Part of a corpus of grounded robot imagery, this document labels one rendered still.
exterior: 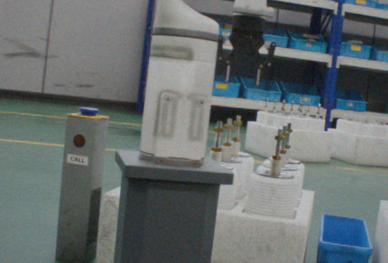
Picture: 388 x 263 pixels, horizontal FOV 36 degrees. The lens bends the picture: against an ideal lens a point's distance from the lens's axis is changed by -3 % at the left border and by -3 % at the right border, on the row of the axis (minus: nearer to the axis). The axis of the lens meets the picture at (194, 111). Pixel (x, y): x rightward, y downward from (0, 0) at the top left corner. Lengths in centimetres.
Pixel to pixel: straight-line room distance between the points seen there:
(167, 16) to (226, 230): 47
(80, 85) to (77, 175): 507
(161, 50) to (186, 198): 20
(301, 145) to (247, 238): 249
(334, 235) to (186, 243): 77
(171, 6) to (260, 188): 46
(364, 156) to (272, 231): 274
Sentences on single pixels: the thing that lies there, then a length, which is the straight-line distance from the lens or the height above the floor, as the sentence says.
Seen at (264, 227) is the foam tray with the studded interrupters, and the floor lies 16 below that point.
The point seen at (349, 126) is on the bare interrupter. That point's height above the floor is 22.
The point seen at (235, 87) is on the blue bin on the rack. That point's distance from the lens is 585.
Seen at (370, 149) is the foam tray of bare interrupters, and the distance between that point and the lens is 385.
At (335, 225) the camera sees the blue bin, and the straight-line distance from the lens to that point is 155.
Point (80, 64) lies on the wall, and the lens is 635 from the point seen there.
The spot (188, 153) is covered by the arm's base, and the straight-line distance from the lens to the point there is 82.
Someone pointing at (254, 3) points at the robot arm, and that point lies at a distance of 140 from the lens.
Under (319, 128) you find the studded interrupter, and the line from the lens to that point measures 368.
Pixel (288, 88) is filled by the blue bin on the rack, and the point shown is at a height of 41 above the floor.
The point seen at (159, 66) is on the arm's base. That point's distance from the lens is 83.
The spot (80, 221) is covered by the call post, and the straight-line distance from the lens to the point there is 132.
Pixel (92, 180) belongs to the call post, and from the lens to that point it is 130.
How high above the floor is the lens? 42
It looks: 3 degrees down
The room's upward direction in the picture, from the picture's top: 6 degrees clockwise
